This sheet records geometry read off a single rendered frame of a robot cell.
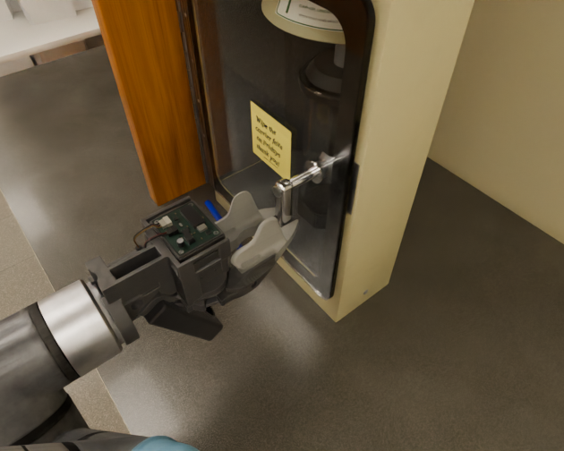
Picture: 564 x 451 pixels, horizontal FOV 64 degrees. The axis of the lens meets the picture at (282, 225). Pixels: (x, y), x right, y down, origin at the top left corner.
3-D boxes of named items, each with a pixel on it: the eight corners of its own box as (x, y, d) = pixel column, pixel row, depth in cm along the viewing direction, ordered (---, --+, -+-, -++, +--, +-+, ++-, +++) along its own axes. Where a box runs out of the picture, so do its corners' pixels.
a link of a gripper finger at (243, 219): (286, 180, 47) (216, 224, 43) (286, 218, 52) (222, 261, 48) (268, 165, 49) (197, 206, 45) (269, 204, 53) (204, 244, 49)
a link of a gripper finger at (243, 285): (283, 265, 46) (205, 307, 42) (283, 274, 47) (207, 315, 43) (258, 235, 48) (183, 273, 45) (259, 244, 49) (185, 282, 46)
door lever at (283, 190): (319, 229, 54) (304, 216, 55) (324, 167, 47) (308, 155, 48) (283, 251, 51) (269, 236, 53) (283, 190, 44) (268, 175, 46)
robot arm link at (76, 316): (90, 390, 40) (57, 325, 44) (138, 360, 42) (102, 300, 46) (59, 350, 34) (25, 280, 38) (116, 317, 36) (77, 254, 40)
